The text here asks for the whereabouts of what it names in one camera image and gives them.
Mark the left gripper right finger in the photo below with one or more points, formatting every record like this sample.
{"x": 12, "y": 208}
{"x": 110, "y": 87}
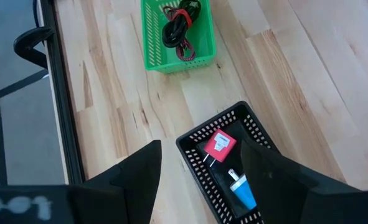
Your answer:
{"x": 295, "y": 196}

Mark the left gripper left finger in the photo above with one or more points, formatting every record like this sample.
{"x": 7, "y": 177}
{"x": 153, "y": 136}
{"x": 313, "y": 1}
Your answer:
{"x": 130, "y": 193}

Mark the blue USB wall charger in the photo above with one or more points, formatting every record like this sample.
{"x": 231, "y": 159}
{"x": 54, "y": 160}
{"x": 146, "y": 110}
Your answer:
{"x": 243, "y": 193}

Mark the pink USB wall charger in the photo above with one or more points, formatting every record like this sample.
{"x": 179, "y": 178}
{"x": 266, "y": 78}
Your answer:
{"x": 219, "y": 147}

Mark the black plastic basket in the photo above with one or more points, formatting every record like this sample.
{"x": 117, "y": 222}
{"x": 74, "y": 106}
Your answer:
{"x": 199, "y": 186}

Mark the green plastic basket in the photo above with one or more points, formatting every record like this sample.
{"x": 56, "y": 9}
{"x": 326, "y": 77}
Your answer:
{"x": 207, "y": 40}

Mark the black aluminium rig frame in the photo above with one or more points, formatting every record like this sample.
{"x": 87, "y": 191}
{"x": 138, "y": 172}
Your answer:
{"x": 62, "y": 93}

